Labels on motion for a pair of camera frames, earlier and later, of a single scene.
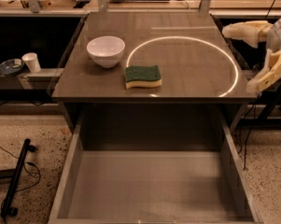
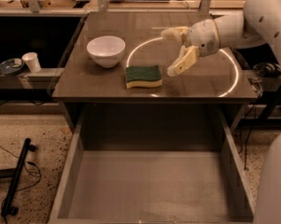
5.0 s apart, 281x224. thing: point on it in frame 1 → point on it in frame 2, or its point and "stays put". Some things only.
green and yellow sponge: x=143 y=77 stays put
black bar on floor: x=7 y=208 stays put
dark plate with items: x=10 y=66 stays put
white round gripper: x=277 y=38 → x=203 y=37
